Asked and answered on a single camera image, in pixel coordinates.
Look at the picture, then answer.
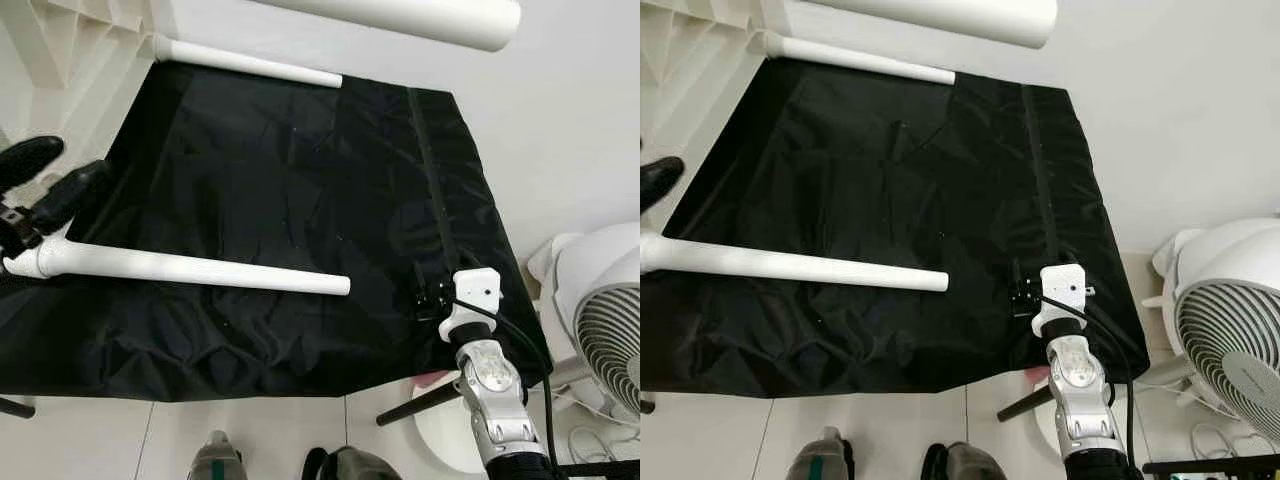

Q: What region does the grey robot leg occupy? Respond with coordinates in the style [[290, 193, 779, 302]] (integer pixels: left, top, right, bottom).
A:
[[795, 425, 856, 480], [190, 430, 246, 480], [920, 440, 1011, 480], [305, 445, 401, 480]]

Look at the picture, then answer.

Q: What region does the black cloth table cover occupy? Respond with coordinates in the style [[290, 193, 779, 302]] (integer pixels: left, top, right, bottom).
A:
[[640, 57, 1151, 396], [0, 60, 553, 403]]

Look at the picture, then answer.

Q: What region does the black low furniture frame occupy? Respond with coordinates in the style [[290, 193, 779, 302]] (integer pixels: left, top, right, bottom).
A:
[[1143, 455, 1280, 478], [558, 460, 640, 478]]

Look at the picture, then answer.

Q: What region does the white floor power cable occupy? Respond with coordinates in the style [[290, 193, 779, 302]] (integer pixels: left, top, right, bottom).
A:
[[552, 385, 626, 463], [1188, 418, 1263, 463]]

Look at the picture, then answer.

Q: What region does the white plastic children table top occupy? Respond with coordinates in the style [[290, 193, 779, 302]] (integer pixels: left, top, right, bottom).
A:
[[0, 0, 179, 156], [640, 0, 793, 166]]

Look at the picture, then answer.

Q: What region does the white floor fan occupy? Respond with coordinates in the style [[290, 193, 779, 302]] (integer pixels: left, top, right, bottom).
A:
[[1033, 218, 1280, 471], [412, 222, 640, 476]]

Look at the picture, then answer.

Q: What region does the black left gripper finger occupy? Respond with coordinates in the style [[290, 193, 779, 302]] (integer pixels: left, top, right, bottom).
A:
[[28, 160, 113, 238], [0, 135, 66, 193], [640, 155, 687, 214]]

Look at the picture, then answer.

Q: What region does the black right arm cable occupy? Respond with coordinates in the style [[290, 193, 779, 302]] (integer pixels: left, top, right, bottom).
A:
[[1058, 293, 1143, 466], [468, 298, 559, 471]]

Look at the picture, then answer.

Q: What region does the grey robot left leg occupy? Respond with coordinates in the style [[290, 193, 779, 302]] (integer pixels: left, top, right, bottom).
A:
[[795, 425, 856, 480], [190, 430, 246, 480]]

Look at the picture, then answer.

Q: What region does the grey robot right leg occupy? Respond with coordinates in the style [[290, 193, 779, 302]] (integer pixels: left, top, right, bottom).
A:
[[920, 440, 1011, 480], [305, 445, 401, 480]]

